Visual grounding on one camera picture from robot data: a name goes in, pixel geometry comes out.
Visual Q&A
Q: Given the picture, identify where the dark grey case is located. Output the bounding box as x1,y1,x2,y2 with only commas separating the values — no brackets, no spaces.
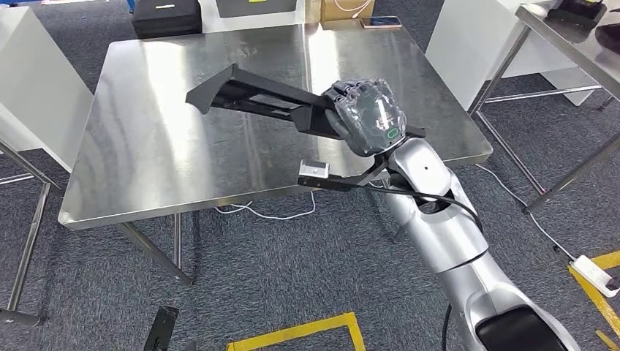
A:
215,0,299,19

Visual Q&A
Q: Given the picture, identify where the black carrying case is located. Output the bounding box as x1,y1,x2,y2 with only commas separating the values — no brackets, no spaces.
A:
132,0,203,41

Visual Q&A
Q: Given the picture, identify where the black left wrist camera bracket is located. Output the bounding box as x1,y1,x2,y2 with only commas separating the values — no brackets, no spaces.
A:
143,306,180,351

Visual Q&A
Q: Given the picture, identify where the stainless steel table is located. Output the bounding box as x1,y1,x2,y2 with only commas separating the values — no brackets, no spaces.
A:
467,0,620,215
0,137,65,327

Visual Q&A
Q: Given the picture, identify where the white partition panel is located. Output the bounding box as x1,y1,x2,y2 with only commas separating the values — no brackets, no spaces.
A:
425,0,602,113
0,5,94,174

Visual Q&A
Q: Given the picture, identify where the white power strip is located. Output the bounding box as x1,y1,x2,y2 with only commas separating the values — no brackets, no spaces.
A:
569,255,620,299

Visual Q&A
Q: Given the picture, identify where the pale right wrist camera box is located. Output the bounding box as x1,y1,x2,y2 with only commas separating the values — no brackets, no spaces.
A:
298,159,331,179

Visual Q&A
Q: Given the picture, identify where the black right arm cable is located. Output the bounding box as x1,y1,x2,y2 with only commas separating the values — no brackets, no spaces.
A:
368,184,485,351

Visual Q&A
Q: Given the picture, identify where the stainless steel workbench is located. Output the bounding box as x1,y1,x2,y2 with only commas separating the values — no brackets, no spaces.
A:
58,21,494,287

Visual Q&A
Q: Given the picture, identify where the yellow floor tape square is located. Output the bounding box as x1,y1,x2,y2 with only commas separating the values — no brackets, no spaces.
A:
567,250,620,351
226,312,368,351

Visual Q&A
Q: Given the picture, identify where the long black plastic part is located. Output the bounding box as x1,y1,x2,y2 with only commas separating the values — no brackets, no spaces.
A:
185,63,427,141

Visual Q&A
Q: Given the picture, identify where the black right wrist camera bracket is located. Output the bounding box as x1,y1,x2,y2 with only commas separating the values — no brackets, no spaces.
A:
296,154,391,193

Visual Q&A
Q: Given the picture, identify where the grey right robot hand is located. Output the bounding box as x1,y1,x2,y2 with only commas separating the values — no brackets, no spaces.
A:
322,78,408,159

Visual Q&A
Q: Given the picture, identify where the white power cable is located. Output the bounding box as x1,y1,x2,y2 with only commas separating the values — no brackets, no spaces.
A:
213,163,580,265

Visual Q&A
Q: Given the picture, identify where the cardboard box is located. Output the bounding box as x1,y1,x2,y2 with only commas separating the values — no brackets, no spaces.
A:
320,0,377,23

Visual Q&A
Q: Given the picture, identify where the smartphone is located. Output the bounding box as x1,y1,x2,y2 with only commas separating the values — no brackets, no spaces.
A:
360,15,404,30

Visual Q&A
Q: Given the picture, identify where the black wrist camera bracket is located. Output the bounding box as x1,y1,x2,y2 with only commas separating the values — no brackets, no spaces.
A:
296,154,391,193
143,306,180,351

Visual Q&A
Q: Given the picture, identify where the black device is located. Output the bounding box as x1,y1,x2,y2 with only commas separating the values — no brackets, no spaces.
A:
594,21,620,56
547,0,609,31

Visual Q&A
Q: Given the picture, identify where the thin white charging cable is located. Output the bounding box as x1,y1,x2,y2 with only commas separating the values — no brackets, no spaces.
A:
333,0,375,14

